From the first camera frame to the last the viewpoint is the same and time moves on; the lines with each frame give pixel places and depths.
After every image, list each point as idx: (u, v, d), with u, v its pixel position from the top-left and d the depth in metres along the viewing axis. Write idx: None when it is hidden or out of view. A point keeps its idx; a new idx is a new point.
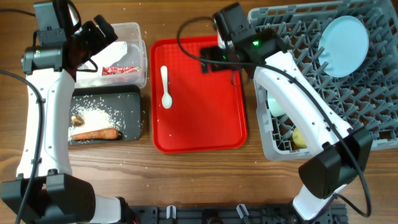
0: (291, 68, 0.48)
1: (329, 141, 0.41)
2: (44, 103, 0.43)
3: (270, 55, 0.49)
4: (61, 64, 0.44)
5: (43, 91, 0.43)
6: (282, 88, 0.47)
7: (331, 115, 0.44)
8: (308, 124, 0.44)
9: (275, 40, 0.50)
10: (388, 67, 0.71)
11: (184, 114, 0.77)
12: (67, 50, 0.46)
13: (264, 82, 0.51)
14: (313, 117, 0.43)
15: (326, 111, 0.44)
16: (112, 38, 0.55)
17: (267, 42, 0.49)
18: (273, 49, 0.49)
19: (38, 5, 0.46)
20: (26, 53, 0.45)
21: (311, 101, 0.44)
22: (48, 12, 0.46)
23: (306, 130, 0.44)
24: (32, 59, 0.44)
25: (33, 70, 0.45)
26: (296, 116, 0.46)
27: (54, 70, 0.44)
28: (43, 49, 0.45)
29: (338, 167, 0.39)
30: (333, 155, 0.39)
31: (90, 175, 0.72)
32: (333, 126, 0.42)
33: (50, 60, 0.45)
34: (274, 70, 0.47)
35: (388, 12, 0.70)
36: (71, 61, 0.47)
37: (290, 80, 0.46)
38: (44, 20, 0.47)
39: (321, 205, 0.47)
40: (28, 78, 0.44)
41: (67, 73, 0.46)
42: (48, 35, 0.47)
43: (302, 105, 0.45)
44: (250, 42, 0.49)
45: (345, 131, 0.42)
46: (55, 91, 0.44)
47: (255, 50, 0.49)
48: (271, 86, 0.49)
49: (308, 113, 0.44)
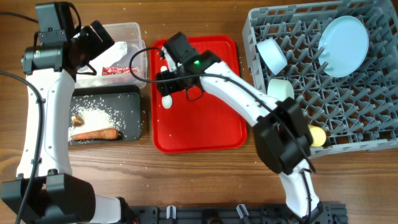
0: (226, 71, 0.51)
1: (260, 115, 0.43)
2: (44, 103, 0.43)
3: (209, 68, 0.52)
4: (61, 64, 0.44)
5: (43, 91, 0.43)
6: (219, 88, 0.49)
7: (262, 95, 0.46)
8: (244, 108, 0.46)
9: (211, 55, 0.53)
10: (388, 67, 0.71)
11: (186, 116, 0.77)
12: (67, 50, 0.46)
13: (210, 89, 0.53)
14: (245, 101, 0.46)
15: (256, 94, 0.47)
16: (109, 42, 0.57)
17: (206, 60, 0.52)
18: (212, 63, 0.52)
19: (39, 7, 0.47)
20: (26, 53, 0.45)
21: (242, 89, 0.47)
22: (50, 13, 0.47)
23: (246, 115, 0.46)
24: (32, 59, 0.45)
25: (33, 69, 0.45)
26: (237, 108, 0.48)
27: (54, 70, 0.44)
28: (43, 48, 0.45)
29: (273, 137, 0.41)
30: (265, 125, 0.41)
31: (90, 175, 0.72)
32: (263, 102, 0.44)
33: (50, 60, 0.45)
34: (209, 76, 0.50)
35: (388, 12, 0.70)
36: (71, 61, 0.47)
37: (224, 78, 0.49)
38: (45, 22, 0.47)
39: (298, 188, 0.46)
40: (28, 78, 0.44)
41: (67, 73, 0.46)
42: (48, 35, 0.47)
43: (237, 96, 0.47)
44: (191, 63, 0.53)
45: (273, 104, 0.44)
46: (55, 91, 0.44)
47: (197, 68, 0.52)
48: (215, 91, 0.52)
49: (240, 99, 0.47)
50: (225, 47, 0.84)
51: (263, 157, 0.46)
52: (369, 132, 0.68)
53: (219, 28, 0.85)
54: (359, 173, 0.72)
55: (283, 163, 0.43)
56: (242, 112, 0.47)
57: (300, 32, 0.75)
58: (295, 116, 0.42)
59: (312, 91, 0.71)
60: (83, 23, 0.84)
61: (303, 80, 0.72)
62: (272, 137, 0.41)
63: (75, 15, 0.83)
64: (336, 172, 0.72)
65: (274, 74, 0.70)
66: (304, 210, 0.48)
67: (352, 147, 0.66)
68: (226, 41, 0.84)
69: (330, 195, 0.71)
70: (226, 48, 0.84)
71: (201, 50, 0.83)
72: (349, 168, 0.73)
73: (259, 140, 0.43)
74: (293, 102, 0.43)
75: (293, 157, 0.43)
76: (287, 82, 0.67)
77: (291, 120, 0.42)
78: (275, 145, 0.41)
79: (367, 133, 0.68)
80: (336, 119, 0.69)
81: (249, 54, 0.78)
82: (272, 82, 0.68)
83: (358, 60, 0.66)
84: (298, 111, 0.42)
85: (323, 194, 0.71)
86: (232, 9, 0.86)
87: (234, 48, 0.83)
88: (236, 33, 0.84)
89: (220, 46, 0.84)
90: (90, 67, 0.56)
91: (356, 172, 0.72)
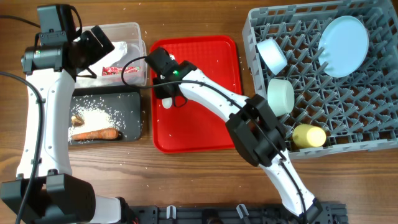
0: (200, 77, 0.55)
1: (232, 112, 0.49)
2: (44, 103, 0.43)
3: (186, 77, 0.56)
4: (61, 64, 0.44)
5: (43, 91, 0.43)
6: (196, 92, 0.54)
7: (233, 95, 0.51)
8: (219, 108, 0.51)
9: (188, 64, 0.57)
10: (388, 67, 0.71)
11: (189, 119, 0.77)
12: (67, 50, 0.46)
13: (191, 96, 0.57)
14: (219, 101, 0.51)
15: (229, 94, 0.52)
16: (110, 48, 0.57)
17: (183, 68, 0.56)
18: (189, 71, 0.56)
19: (41, 9, 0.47)
20: (26, 53, 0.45)
21: (216, 92, 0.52)
22: (51, 15, 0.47)
23: (220, 113, 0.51)
24: (32, 59, 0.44)
25: (33, 69, 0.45)
26: (214, 109, 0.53)
27: (54, 70, 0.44)
28: (43, 49, 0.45)
29: (244, 132, 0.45)
30: (237, 121, 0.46)
31: (90, 175, 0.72)
32: (234, 101, 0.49)
33: (50, 60, 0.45)
34: (186, 82, 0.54)
35: (388, 12, 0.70)
36: (71, 61, 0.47)
37: (200, 84, 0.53)
38: (47, 23, 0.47)
39: (282, 180, 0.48)
40: (28, 78, 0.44)
41: (67, 73, 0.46)
42: (50, 37, 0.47)
43: (211, 98, 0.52)
44: (171, 72, 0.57)
45: (244, 101, 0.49)
46: (55, 91, 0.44)
47: (175, 77, 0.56)
48: (195, 96, 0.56)
49: (213, 99, 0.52)
50: (225, 47, 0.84)
51: (243, 152, 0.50)
52: (369, 132, 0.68)
53: (219, 28, 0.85)
54: (359, 173, 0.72)
55: (258, 155, 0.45)
56: (219, 113, 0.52)
57: (300, 32, 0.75)
58: (263, 111, 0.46)
59: (312, 91, 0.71)
60: (83, 23, 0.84)
61: (303, 80, 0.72)
62: (243, 132, 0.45)
63: (75, 15, 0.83)
64: (335, 172, 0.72)
65: (274, 74, 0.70)
66: (299, 206, 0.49)
67: (352, 147, 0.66)
68: (226, 41, 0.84)
69: (330, 195, 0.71)
70: (226, 48, 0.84)
71: (201, 50, 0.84)
72: (348, 168, 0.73)
73: (235, 137, 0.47)
74: (262, 99, 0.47)
75: (267, 150, 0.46)
76: (287, 82, 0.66)
77: (261, 116, 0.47)
78: (248, 139, 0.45)
79: (367, 133, 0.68)
80: (336, 119, 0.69)
81: (249, 54, 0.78)
82: (272, 82, 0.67)
83: (358, 60, 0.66)
84: (266, 106, 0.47)
85: (323, 194, 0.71)
86: (232, 9, 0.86)
87: (233, 48, 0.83)
88: (236, 33, 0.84)
89: (220, 46, 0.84)
90: (89, 70, 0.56)
91: (356, 172, 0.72)
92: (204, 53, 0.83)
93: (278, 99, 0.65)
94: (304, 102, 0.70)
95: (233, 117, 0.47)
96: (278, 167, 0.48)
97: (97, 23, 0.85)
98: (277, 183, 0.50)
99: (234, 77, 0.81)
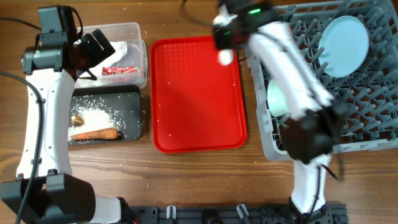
0: (284, 39, 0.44)
1: (307, 108, 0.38)
2: (44, 103, 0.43)
3: (272, 25, 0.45)
4: (61, 64, 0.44)
5: (43, 91, 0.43)
6: (272, 53, 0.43)
7: (313, 82, 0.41)
8: (291, 91, 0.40)
9: (273, 9, 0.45)
10: (388, 66, 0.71)
11: (188, 119, 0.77)
12: (67, 50, 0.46)
13: (256, 50, 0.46)
14: (296, 83, 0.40)
15: (312, 81, 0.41)
16: (111, 51, 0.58)
17: (265, 12, 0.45)
18: (270, 19, 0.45)
19: (42, 10, 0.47)
20: (26, 53, 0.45)
21: (299, 71, 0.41)
22: (52, 15, 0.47)
23: (290, 97, 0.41)
24: (32, 59, 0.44)
25: (33, 69, 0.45)
26: (283, 83, 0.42)
27: (54, 70, 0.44)
28: (43, 48, 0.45)
29: (312, 130, 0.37)
30: (311, 117, 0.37)
31: (90, 175, 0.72)
32: (315, 95, 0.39)
33: (50, 60, 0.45)
34: (263, 35, 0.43)
35: (388, 12, 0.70)
36: (71, 61, 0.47)
37: (281, 48, 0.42)
38: (48, 23, 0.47)
39: (308, 182, 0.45)
40: (28, 78, 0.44)
41: (67, 73, 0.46)
42: (50, 37, 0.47)
43: (288, 73, 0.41)
44: (246, 12, 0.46)
45: (326, 100, 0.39)
46: (55, 91, 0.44)
47: (252, 19, 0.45)
48: (262, 56, 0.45)
49: (291, 78, 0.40)
50: None
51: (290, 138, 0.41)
52: (369, 132, 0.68)
53: None
54: (359, 173, 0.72)
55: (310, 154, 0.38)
56: (286, 89, 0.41)
57: (300, 32, 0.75)
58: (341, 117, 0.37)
59: None
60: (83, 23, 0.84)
61: None
62: (312, 130, 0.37)
63: (75, 15, 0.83)
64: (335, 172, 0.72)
65: None
66: (307, 206, 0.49)
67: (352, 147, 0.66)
68: None
69: (330, 195, 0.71)
70: None
71: (201, 50, 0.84)
72: (349, 168, 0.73)
73: (295, 125, 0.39)
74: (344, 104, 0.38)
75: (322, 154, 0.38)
76: None
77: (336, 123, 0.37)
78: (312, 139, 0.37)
79: (367, 133, 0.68)
80: None
81: None
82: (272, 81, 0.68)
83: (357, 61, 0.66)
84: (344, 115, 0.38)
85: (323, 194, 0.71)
86: None
87: None
88: None
89: None
90: (90, 73, 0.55)
91: (356, 172, 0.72)
92: (204, 53, 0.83)
93: (278, 99, 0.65)
94: None
95: (309, 114, 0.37)
96: (313, 168, 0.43)
97: (97, 23, 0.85)
98: (301, 178, 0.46)
99: (235, 77, 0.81)
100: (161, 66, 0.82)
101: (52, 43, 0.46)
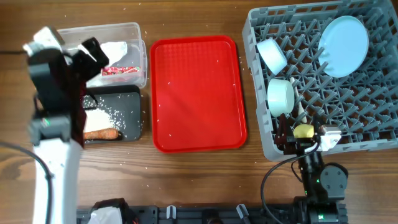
0: None
1: None
2: (53, 179, 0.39)
3: None
4: (69, 135, 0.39)
5: (52, 165, 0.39)
6: None
7: None
8: None
9: (308, 172, 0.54)
10: (388, 67, 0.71)
11: (187, 119, 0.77)
12: (74, 116, 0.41)
13: None
14: None
15: None
16: None
17: (329, 213, 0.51)
18: None
19: (32, 68, 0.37)
20: (32, 122, 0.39)
21: None
22: (44, 75, 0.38)
23: None
24: (40, 130, 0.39)
25: (42, 139, 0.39)
26: None
27: (62, 144, 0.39)
28: (50, 116, 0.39)
29: None
30: None
31: (89, 175, 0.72)
32: None
33: (58, 132, 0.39)
34: None
35: (387, 12, 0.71)
36: (79, 124, 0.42)
37: None
38: (41, 83, 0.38)
39: None
40: (36, 149, 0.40)
41: (76, 142, 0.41)
42: (48, 97, 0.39)
43: None
44: (316, 213, 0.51)
45: None
46: (64, 167, 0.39)
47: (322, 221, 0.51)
48: None
49: None
50: (225, 47, 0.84)
51: None
52: (370, 132, 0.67)
53: (219, 28, 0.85)
54: (360, 173, 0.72)
55: None
56: None
57: (300, 32, 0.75)
58: None
59: (312, 91, 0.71)
60: (83, 24, 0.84)
61: (303, 80, 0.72)
62: None
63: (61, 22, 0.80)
64: None
65: (274, 74, 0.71)
66: None
67: (352, 147, 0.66)
68: (226, 41, 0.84)
69: None
70: (225, 48, 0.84)
71: (201, 50, 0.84)
72: (348, 168, 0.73)
73: None
74: None
75: None
76: (287, 82, 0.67)
77: None
78: None
79: (367, 132, 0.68)
80: (336, 119, 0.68)
81: (249, 54, 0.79)
82: (272, 82, 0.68)
83: (361, 52, 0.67)
84: None
85: None
86: (233, 9, 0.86)
87: (233, 48, 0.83)
88: (236, 33, 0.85)
89: (220, 46, 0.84)
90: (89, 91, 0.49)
91: (356, 172, 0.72)
92: (204, 53, 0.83)
93: (278, 98, 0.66)
94: (304, 102, 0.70)
95: None
96: None
97: (97, 24, 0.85)
98: None
99: (234, 77, 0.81)
100: (161, 66, 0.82)
101: (61, 106, 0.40)
